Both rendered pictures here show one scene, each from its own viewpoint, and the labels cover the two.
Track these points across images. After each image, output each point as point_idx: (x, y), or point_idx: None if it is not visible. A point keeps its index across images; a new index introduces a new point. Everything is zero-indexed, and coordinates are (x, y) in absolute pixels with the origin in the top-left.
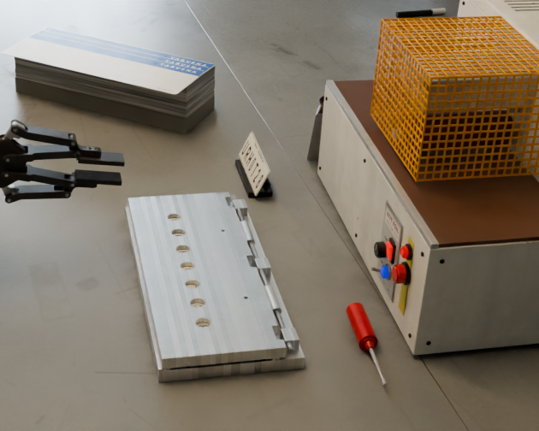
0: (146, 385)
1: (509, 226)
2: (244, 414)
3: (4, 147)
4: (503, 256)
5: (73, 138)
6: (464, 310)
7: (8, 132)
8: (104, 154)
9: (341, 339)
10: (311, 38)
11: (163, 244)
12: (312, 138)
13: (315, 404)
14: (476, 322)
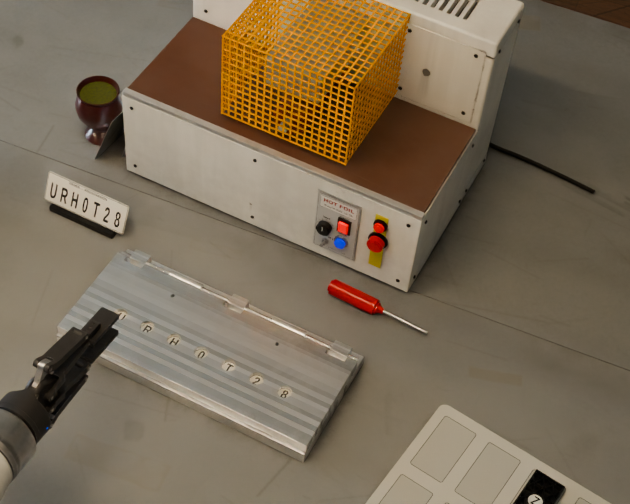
0: (300, 471)
1: (435, 158)
2: (381, 433)
3: (44, 390)
4: (447, 185)
5: (82, 332)
6: (429, 238)
7: (41, 374)
8: (95, 320)
9: (350, 318)
10: None
11: (154, 347)
12: (104, 140)
13: (405, 385)
14: (432, 238)
